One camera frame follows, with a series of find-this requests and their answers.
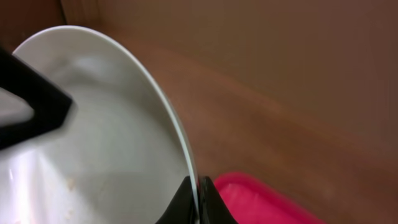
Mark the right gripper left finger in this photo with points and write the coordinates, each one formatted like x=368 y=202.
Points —
x=181 y=209

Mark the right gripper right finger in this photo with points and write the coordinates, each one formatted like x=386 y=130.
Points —
x=212 y=209

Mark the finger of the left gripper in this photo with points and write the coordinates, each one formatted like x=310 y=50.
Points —
x=50 y=105

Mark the white plate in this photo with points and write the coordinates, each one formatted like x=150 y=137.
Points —
x=121 y=154

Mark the red plastic tray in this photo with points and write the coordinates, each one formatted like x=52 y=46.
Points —
x=250 y=201

